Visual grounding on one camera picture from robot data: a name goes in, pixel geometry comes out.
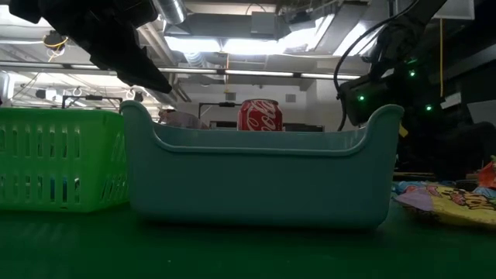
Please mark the yellow Sour Patch candy packet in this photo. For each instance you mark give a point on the yellow Sour Patch candy packet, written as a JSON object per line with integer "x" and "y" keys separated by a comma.
{"x": 457, "y": 203}

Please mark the grey rectangular air duct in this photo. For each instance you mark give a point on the grey rectangular air duct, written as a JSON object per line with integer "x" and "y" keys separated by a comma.
{"x": 232, "y": 25}

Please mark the red Coca-Cola can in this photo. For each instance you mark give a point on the red Coca-Cola can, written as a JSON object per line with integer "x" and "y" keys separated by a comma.
{"x": 259, "y": 116}

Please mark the green slotted plastic basket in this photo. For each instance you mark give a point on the green slotted plastic basket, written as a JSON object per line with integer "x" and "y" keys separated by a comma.
{"x": 58, "y": 162}

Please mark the teal plastic bin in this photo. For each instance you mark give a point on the teal plastic bin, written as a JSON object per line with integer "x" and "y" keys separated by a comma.
{"x": 252, "y": 186}

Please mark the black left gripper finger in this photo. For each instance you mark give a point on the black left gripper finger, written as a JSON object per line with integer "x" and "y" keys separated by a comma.
{"x": 131, "y": 66}

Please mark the black overhead camera rig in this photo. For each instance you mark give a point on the black overhead camera rig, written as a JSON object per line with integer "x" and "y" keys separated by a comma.
{"x": 94, "y": 97}

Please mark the orange candy packet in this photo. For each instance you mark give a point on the orange candy packet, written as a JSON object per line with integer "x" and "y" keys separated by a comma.
{"x": 489, "y": 174}

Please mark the blue candy packet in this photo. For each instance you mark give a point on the blue candy packet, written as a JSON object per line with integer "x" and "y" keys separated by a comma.
{"x": 52, "y": 190}
{"x": 407, "y": 186}

